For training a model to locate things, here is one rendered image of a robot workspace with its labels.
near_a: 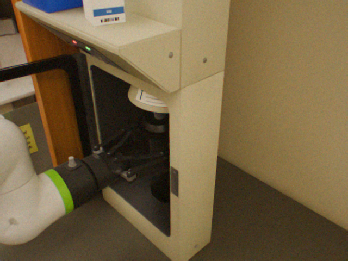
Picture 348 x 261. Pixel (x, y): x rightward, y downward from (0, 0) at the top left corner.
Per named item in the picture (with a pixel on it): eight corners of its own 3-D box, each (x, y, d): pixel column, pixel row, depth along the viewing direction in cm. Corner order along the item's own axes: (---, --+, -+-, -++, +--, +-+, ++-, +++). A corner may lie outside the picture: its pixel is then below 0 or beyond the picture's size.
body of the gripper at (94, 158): (95, 172, 68) (134, 152, 73) (73, 153, 73) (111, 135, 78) (100, 200, 72) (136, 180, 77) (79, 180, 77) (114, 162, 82)
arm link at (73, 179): (54, 198, 75) (77, 222, 69) (43, 154, 68) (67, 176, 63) (80, 185, 78) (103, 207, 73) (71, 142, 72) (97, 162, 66)
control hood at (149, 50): (77, 41, 77) (69, -8, 72) (181, 89, 58) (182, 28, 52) (26, 54, 71) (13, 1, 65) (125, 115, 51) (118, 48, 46)
